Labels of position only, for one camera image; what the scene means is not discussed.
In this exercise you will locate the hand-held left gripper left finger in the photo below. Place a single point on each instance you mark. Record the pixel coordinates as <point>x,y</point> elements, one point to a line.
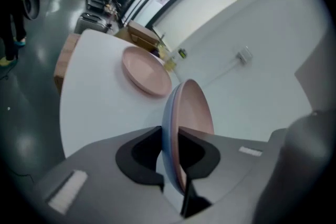
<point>105,178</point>

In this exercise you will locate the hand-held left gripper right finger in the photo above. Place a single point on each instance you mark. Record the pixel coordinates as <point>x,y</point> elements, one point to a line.
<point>231,173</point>

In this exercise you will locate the pink big plate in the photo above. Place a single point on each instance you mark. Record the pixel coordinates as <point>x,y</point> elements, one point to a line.
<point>193,110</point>
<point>147,72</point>

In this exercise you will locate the blue big plate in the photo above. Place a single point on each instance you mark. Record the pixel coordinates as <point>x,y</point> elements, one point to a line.
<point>166,123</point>

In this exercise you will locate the yellow drink bottle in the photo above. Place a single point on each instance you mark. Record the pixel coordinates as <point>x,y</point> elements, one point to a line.
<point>170,60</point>

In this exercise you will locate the open cardboard box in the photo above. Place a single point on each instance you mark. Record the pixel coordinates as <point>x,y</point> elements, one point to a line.
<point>143,34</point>

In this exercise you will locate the silver suitcase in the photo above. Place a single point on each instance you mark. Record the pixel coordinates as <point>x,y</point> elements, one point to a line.
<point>90,23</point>

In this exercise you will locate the white wall switch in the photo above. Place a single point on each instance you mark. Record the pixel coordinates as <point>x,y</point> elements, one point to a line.
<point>244,55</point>

